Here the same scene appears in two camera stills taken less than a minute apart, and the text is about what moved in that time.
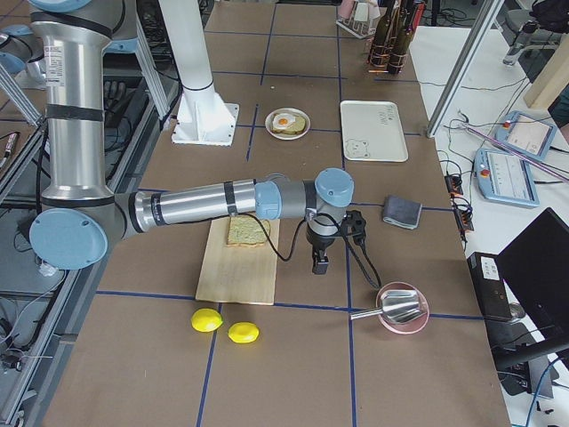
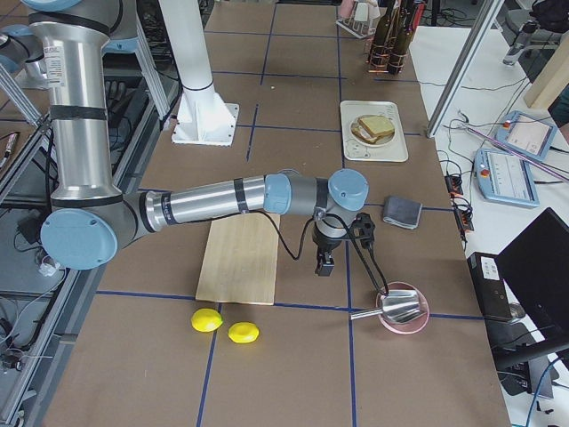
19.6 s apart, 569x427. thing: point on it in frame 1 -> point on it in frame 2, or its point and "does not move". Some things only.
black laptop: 535,270 does not move
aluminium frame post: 484,20 does not move
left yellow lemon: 206,320 does not move
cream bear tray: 372,131 does not move
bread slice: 298,127 -> 363,132
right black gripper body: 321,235 does not move
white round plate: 298,112 -> 377,144
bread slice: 244,231 -> 378,124
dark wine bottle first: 380,59 does not move
